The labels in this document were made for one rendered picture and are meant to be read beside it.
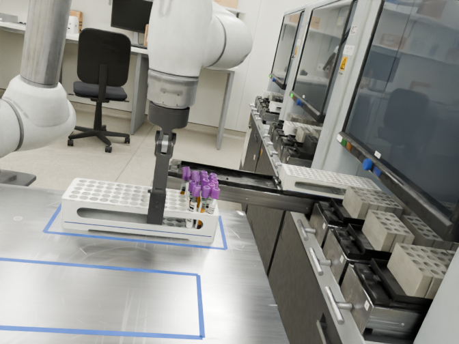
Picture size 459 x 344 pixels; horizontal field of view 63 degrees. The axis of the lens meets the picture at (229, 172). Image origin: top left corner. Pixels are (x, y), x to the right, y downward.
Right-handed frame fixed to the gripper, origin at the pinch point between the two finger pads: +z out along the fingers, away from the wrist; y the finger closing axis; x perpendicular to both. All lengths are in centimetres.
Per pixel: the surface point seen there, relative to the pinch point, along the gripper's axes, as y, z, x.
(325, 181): -28, 1, 48
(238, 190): -28.5, 7.8, 22.6
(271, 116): -152, 9, 62
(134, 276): 17.7, 5.4, -2.0
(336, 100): -57, -19, 57
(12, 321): 28.8, 5.3, -16.3
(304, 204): -27, 9, 43
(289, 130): -98, 3, 57
